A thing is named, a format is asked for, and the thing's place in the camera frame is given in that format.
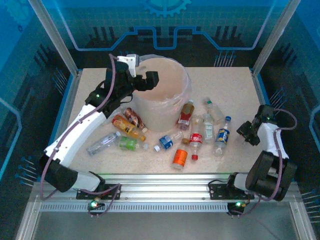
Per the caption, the blue yellow label bottle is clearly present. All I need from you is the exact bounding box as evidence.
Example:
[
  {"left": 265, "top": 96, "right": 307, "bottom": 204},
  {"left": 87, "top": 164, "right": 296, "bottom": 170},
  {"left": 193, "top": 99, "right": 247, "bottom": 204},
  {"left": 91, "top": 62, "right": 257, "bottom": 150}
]
[{"left": 212, "top": 115, "right": 232, "bottom": 158}]

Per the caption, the clear bottle green cap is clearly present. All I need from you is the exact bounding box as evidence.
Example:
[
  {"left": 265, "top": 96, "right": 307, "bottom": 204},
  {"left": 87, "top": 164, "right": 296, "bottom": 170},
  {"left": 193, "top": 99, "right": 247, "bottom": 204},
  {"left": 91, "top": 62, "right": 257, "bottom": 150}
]
[{"left": 202, "top": 97, "right": 226, "bottom": 125}]

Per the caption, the orange juice bottle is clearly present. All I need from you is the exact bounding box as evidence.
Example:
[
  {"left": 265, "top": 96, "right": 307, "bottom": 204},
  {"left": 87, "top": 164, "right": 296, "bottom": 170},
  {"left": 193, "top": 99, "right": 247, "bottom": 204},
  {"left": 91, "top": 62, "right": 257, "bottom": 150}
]
[{"left": 111, "top": 114, "right": 147, "bottom": 143}]

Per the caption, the clear square white label bottle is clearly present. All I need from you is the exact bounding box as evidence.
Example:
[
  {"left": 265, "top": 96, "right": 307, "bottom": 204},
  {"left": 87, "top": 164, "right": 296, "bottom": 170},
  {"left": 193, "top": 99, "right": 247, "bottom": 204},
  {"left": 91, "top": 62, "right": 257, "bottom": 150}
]
[{"left": 202, "top": 113, "right": 216, "bottom": 145}]

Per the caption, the clear ribbed water bottle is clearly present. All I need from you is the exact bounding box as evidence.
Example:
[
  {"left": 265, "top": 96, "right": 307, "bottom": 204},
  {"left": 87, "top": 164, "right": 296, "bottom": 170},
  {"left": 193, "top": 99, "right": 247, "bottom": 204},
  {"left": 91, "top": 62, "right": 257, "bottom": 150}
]
[{"left": 86, "top": 131, "right": 122, "bottom": 156}]

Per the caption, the amber energy drink bottle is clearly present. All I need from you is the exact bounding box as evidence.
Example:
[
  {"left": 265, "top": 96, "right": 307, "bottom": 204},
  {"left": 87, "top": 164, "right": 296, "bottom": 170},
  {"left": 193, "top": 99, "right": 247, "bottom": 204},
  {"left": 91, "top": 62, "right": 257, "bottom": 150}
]
[{"left": 176, "top": 99, "right": 196, "bottom": 131}]

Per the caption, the orange label gold cap bottle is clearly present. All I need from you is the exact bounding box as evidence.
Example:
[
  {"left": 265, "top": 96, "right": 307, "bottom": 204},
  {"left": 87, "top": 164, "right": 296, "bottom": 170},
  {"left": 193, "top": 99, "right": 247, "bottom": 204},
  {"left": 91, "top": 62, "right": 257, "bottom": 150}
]
[{"left": 170, "top": 137, "right": 191, "bottom": 171}]

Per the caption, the beige plastic bin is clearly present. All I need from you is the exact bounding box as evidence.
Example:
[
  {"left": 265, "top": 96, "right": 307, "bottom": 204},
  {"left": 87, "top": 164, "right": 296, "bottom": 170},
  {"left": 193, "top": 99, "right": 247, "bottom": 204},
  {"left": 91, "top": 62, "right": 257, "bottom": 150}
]
[{"left": 132, "top": 56, "right": 192, "bottom": 133}]

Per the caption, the clear plastic bin liner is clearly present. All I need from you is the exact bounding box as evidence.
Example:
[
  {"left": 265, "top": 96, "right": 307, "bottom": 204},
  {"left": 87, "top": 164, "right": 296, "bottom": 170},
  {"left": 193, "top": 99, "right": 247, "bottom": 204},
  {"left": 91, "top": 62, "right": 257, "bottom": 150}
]
[{"left": 136, "top": 53, "right": 194, "bottom": 115}]

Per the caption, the brown swirl label bottle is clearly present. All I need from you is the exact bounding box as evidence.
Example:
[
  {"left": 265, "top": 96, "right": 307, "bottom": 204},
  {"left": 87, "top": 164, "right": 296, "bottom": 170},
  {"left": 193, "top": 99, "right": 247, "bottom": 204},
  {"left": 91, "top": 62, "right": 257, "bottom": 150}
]
[{"left": 123, "top": 107, "right": 149, "bottom": 133}]

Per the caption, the red label cola bottle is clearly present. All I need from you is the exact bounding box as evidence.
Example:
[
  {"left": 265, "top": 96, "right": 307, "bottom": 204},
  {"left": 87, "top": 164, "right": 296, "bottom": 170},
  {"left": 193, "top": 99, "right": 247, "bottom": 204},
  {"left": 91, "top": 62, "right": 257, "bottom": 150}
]
[{"left": 188, "top": 116, "right": 205, "bottom": 161}]

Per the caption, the green label bottle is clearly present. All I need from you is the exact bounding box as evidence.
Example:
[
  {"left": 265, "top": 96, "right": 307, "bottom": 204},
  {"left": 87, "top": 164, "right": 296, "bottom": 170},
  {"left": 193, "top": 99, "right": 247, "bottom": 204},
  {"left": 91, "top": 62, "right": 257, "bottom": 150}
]
[{"left": 118, "top": 136, "right": 151, "bottom": 152}]

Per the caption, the small green led board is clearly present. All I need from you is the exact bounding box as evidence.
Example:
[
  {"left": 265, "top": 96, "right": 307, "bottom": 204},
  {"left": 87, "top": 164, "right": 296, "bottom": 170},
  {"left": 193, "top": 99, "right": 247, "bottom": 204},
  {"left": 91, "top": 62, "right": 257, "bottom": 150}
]
[
  {"left": 228, "top": 199, "right": 247, "bottom": 211},
  {"left": 88, "top": 199, "right": 106, "bottom": 210}
]

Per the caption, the blue label white cap bottle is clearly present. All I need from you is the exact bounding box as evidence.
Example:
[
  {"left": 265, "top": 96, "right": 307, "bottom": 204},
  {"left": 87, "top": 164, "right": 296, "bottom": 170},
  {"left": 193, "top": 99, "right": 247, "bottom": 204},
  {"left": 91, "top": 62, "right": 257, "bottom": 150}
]
[{"left": 153, "top": 131, "right": 185, "bottom": 153}]

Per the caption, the aluminium base beam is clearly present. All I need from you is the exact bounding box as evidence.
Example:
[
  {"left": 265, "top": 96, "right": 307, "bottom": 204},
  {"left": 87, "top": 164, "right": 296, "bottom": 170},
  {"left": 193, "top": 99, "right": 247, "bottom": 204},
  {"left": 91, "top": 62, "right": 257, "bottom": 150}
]
[{"left": 74, "top": 173, "right": 253, "bottom": 201}]

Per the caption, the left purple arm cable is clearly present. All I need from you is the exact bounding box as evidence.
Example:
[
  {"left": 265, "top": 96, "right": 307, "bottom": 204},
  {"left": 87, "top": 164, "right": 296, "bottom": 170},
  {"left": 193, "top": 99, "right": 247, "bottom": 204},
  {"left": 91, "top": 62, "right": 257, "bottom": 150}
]
[{"left": 39, "top": 53, "right": 122, "bottom": 218}]

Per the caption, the aluminium table side rail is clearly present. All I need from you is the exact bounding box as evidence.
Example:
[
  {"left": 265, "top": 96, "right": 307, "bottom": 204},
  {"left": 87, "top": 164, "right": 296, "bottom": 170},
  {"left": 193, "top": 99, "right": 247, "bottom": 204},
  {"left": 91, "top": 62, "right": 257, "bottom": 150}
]
[
  {"left": 47, "top": 69, "right": 84, "bottom": 176},
  {"left": 250, "top": 68, "right": 272, "bottom": 106}
]

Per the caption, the aluminium frame post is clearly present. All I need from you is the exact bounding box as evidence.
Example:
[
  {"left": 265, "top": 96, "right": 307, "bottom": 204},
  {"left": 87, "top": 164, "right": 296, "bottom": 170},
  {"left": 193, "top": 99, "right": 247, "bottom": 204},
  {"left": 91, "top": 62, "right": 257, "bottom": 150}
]
[
  {"left": 28, "top": 0, "right": 81, "bottom": 74},
  {"left": 252, "top": 0, "right": 293, "bottom": 73}
]

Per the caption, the slotted grey cable duct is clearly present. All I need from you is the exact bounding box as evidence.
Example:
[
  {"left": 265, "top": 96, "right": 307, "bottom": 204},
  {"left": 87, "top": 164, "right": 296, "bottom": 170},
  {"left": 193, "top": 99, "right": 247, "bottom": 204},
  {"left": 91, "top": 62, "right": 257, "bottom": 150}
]
[{"left": 37, "top": 201, "right": 298, "bottom": 213}]

